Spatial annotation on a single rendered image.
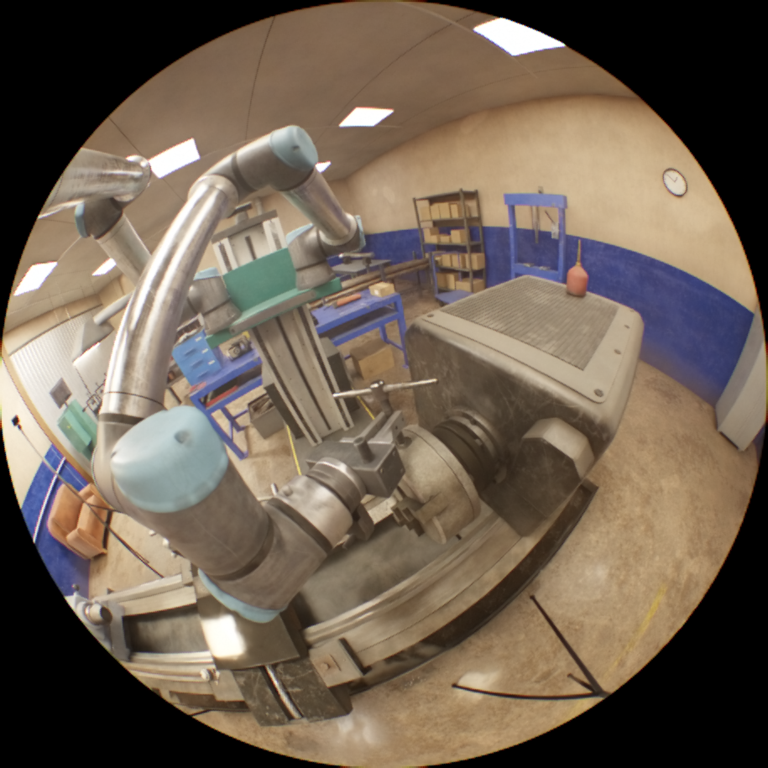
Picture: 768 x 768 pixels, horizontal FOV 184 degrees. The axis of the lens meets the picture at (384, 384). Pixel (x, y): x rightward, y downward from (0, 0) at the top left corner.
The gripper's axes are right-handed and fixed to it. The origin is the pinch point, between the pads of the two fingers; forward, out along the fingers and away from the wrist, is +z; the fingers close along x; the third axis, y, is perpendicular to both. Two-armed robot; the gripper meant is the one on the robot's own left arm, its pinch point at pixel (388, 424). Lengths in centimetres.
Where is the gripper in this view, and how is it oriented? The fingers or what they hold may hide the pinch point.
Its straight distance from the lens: 39.9
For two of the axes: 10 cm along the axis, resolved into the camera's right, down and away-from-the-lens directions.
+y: -3.4, -8.9, -3.0
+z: 4.7, -4.3, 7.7
